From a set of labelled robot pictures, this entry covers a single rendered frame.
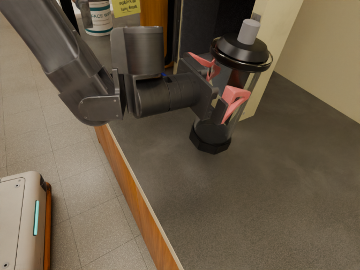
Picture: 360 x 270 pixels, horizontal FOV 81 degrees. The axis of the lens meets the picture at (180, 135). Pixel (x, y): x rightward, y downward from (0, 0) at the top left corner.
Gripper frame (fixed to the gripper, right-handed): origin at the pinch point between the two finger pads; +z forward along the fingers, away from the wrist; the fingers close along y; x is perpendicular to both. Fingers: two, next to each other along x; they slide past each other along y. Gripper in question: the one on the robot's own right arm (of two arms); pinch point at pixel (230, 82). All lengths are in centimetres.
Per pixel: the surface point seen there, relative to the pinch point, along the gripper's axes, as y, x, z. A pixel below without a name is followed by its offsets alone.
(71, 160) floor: 92, 121, -31
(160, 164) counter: 1.0, 21.6, -11.9
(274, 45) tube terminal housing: 5.2, -3.8, 16.5
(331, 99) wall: -2, 15, 54
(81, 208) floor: 50, 120, -34
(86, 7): 31.3, -2.9, -18.2
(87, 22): 31.5, 0.4, -18.3
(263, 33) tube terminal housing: 5.2, -6.6, 10.8
